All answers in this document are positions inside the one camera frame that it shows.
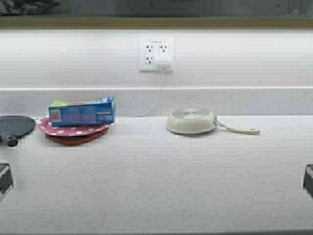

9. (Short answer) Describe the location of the dark grey pot lid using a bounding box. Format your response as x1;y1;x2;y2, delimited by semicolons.
0;116;36;147

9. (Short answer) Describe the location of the patterned cloth in cabinet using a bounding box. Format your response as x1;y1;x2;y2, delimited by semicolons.
0;0;60;16

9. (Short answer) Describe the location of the cream frying pan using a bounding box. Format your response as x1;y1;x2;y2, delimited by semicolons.
165;108;261;135

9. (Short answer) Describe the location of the blue cardboard box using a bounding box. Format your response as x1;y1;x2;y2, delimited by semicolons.
48;96;116;127

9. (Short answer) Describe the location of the white charger plug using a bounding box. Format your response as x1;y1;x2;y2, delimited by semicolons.
155;55;172;70

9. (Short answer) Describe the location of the red plate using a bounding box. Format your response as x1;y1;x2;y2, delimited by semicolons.
45;128;109;146

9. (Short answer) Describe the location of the pink polka dot plate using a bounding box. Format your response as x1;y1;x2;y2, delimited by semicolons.
36;117;109;137

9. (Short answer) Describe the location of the white charger cable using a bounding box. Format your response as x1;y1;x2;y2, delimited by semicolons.
116;67;166;118

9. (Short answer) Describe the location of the white wall outlet plate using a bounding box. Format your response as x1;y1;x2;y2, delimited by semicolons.
139;36;175;72

